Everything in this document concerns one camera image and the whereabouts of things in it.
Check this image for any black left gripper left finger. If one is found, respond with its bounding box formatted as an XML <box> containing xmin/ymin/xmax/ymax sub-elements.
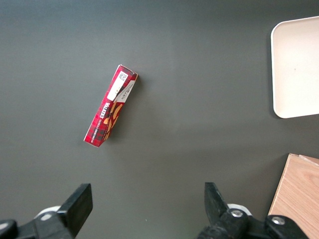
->
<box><xmin>0</xmin><ymin>183</ymin><xmax>93</xmax><ymax>239</ymax></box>

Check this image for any red tartan shortbread box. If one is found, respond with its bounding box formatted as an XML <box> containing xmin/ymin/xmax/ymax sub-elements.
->
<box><xmin>83</xmin><ymin>64</ymin><xmax>139</xmax><ymax>149</ymax></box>

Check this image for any cream rectangular tray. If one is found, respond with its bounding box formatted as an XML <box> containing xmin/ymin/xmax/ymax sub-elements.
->
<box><xmin>270</xmin><ymin>16</ymin><xmax>319</xmax><ymax>119</ymax></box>

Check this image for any wooden two-drawer cabinet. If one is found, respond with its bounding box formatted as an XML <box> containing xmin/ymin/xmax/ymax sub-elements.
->
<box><xmin>268</xmin><ymin>153</ymin><xmax>319</xmax><ymax>239</ymax></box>

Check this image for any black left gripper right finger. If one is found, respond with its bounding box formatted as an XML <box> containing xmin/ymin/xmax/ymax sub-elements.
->
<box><xmin>196</xmin><ymin>182</ymin><xmax>310</xmax><ymax>239</ymax></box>

